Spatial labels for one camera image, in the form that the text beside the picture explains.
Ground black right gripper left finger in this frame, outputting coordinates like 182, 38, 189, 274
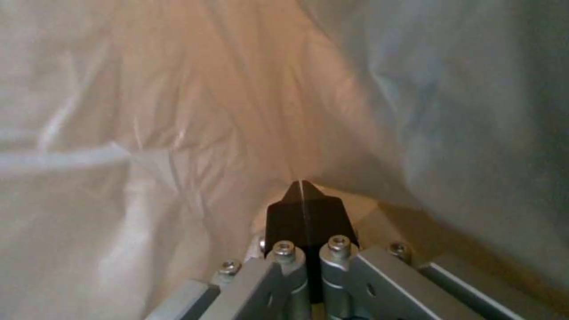
141, 180, 309, 320

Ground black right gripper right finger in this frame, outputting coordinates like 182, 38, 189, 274
301, 180, 525, 320

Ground white translucent garbage bag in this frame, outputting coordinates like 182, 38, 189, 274
0, 0, 569, 320

